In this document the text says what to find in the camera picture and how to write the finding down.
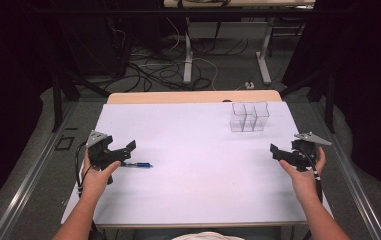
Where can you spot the person's left hand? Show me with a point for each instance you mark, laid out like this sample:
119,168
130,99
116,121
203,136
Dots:
94,180

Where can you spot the white background desk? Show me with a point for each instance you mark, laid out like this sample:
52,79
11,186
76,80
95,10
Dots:
188,50

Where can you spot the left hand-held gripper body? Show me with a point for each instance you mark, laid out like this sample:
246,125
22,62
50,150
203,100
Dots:
99,151

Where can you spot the black metal stand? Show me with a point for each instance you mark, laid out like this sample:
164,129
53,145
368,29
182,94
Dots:
58,100
328,100

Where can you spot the blue pen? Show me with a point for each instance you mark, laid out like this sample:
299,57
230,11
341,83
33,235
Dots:
141,164

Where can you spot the person's right hand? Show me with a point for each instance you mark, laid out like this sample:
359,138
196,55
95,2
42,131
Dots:
306,183

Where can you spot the person's light clothing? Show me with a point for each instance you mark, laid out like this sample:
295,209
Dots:
208,236

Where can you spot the white plug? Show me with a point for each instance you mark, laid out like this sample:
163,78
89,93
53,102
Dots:
249,85

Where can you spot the white table sheet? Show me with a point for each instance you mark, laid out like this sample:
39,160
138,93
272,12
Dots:
194,186

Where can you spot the clear acrylic pen holder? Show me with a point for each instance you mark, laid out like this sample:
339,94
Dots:
248,117

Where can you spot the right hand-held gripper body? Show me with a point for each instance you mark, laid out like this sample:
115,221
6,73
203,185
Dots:
303,155

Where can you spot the metal floor rail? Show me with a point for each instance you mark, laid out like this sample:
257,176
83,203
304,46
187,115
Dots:
358,186
28,186

